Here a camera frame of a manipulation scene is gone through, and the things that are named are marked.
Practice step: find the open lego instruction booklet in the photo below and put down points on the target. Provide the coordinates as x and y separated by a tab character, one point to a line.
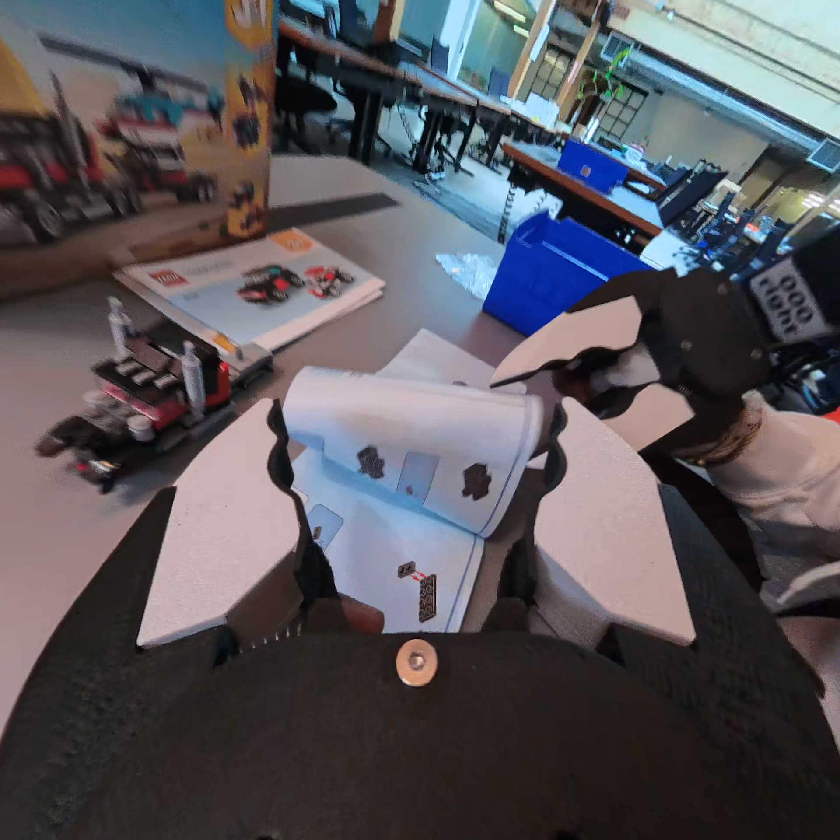
407	446

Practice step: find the lego truck model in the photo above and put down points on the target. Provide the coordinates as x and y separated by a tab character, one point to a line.
151	400

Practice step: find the black office chair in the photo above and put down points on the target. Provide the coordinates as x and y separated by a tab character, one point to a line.
302	98

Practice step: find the long wooden office desk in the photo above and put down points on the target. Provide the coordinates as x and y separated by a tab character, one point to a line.
459	92

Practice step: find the green potted plant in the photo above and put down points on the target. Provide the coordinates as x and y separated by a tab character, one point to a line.
607	75

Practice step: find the blue plastic bin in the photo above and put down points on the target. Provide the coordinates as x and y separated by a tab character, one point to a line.
558	282

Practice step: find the red object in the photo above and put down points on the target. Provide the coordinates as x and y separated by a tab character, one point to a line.
832	413

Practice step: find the blue box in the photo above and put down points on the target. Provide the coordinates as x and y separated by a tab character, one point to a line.
590	167

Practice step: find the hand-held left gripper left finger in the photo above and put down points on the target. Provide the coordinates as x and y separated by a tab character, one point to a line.
223	525

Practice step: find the wooden column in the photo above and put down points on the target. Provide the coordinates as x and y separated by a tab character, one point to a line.
528	46

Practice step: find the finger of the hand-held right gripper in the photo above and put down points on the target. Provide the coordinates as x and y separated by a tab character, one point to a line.
649	403
564	341

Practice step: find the clear plastic scrap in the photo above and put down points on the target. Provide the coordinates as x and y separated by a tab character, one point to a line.
469	269

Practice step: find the closed lego instruction booklet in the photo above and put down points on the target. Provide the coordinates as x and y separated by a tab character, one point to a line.
262	295

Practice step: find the lego set cardboard box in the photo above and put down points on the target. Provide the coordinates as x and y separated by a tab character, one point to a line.
131	131

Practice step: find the person's left hand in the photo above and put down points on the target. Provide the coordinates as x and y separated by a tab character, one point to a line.
361	615

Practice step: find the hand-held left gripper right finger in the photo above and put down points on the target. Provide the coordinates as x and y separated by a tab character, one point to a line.
604	525

